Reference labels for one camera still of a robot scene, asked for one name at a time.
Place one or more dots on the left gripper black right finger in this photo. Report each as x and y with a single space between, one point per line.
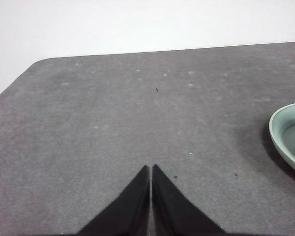
172 214

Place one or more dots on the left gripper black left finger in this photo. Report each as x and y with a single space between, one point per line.
127 214

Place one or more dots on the green shallow plate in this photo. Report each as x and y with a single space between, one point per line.
282 127

